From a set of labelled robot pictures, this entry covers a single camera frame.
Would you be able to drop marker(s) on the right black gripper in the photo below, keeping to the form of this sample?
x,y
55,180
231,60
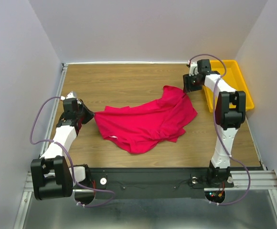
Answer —
x,y
186,79

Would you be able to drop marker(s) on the red t shirt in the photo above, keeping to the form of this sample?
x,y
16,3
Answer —
x,y
139,129

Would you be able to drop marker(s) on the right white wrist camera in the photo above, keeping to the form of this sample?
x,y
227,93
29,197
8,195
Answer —
x,y
193,69

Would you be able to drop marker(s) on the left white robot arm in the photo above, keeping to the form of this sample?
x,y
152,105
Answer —
x,y
57,152

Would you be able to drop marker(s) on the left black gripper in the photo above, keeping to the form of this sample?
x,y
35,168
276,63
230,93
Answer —
x,y
90,114

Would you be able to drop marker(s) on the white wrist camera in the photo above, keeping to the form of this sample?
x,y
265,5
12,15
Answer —
x,y
72,94
193,69

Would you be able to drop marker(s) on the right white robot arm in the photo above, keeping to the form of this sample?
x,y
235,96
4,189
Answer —
x,y
228,114

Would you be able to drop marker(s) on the yellow plastic bin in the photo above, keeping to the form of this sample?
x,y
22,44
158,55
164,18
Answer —
x,y
235,79

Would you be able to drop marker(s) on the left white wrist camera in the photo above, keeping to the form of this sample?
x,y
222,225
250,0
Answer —
x,y
72,94

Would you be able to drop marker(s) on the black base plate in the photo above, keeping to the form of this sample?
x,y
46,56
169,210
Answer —
x,y
142,183

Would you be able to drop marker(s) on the aluminium frame rail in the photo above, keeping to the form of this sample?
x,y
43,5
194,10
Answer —
x,y
28,186

